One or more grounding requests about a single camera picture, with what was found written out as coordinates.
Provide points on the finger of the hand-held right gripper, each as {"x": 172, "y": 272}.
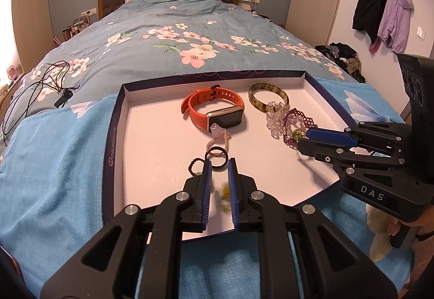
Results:
{"x": 315, "y": 149}
{"x": 325, "y": 135}

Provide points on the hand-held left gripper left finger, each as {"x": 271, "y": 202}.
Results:
{"x": 207, "y": 197}

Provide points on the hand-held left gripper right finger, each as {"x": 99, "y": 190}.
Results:
{"x": 233, "y": 197}

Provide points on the yellow green jewelry piece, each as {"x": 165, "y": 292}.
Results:
{"x": 225, "y": 199}

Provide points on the white tray with blue rim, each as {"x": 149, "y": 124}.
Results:
{"x": 152, "y": 149}

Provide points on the person's right forearm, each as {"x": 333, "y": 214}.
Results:
{"x": 423, "y": 255}

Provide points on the person's right hand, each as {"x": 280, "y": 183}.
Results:
{"x": 416, "y": 225}

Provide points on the amber bangle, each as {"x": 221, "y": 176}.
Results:
{"x": 253, "y": 100}

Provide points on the pile of dark clothes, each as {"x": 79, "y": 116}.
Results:
{"x": 342, "y": 54}

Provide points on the orange smart watch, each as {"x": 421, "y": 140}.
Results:
{"x": 193, "y": 114}

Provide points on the black wristband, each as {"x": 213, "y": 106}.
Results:
{"x": 423, "y": 236}

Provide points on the cream soft object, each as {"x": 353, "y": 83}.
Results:
{"x": 379, "y": 234}

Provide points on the black jacket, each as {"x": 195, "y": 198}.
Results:
{"x": 368, "y": 10}

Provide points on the purple jacket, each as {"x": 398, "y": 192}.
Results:
{"x": 396, "y": 14}

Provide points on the light blue flower blanket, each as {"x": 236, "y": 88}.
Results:
{"x": 61, "y": 166}

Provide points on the blue floral duvet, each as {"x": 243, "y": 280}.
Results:
{"x": 135, "y": 58}

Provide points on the small black device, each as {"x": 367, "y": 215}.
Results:
{"x": 63, "y": 98}

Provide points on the cosmetics on nightstand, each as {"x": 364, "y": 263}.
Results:
{"x": 76, "y": 27}

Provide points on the pink round object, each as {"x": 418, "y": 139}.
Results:
{"x": 13, "y": 71}

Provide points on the white wall switch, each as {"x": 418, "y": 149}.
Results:
{"x": 420, "y": 32}

